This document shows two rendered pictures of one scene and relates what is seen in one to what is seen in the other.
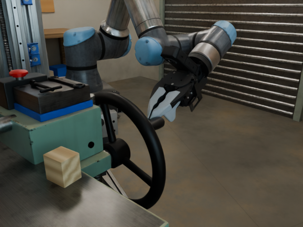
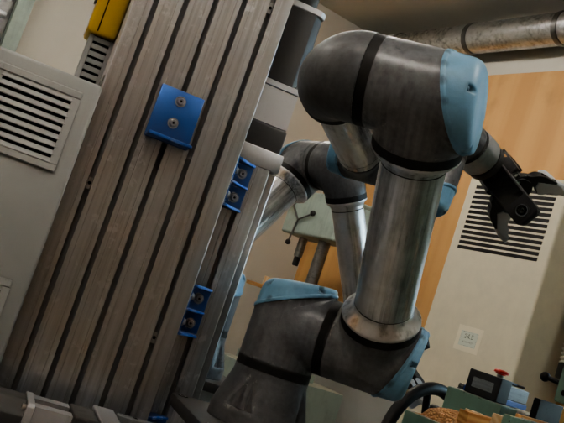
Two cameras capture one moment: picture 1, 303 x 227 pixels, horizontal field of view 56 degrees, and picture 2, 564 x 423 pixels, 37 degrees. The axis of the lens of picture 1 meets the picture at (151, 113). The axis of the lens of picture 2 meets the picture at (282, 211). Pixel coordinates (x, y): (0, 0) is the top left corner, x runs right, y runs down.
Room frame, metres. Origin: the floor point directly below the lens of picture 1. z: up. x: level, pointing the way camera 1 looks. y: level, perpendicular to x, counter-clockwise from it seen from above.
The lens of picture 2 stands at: (0.73, 2.01, 1.00)
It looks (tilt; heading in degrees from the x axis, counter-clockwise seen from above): 6 degrees up; 279
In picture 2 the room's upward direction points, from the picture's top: 19 degrees clockwise
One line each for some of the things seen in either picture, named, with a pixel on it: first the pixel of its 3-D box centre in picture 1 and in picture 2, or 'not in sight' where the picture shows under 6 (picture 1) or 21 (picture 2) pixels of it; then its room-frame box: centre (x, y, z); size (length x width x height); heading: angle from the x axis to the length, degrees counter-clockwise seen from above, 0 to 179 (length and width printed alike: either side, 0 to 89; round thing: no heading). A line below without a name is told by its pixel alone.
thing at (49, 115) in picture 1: (43, 91); (494, 386); (0.48, 0.19, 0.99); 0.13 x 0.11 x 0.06; 49
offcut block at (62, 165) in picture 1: (62, 166); not in sight; (0.34, 0.12, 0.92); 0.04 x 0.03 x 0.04; 56
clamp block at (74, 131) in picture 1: (49, 130); (486, 421); (0.47, 0.19, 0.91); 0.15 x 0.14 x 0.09; 49
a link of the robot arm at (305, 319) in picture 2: not in sight; (293, 322); (0.86, 0.71, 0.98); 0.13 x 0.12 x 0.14; 173
